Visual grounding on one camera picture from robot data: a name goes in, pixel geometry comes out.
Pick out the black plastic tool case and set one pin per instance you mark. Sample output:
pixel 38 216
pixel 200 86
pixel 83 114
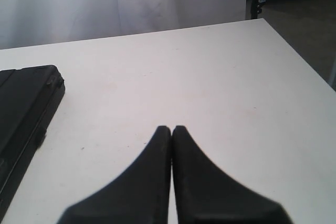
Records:
pixel 29 100

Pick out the white backdrop curtain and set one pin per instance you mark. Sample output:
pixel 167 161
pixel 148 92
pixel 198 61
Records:
pixel 39 22

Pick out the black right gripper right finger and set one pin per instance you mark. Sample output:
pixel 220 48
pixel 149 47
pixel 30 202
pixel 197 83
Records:
pixel 206 194

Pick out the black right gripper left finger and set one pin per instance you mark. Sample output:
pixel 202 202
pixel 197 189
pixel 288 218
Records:
pixel 139 195

